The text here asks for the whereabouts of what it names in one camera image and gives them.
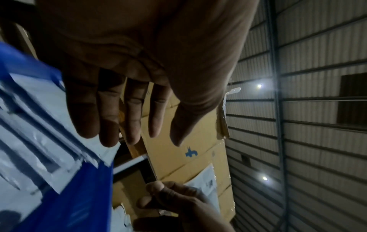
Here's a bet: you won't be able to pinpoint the person's right hand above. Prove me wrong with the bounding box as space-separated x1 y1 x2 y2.
133 180 237 232

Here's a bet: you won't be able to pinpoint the person's left hand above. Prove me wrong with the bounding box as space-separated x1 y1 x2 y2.
33 0 262 149

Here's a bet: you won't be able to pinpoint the pile of grey mailer bags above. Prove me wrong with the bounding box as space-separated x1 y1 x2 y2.
110 203 134 232

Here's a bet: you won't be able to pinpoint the blue plastic crate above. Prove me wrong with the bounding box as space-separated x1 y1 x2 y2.
0 41 116 232

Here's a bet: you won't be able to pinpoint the packed white bags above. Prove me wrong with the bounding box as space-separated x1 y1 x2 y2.
0 71 122 232

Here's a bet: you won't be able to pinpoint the white printed paper sheet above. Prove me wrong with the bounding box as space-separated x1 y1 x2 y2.
182 163 222 215

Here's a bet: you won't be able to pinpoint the plain cardboard box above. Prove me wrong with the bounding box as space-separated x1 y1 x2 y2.
117 80 231 159

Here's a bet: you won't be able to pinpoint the white metal shelf leg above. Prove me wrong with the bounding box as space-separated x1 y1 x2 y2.
112 154 151 176

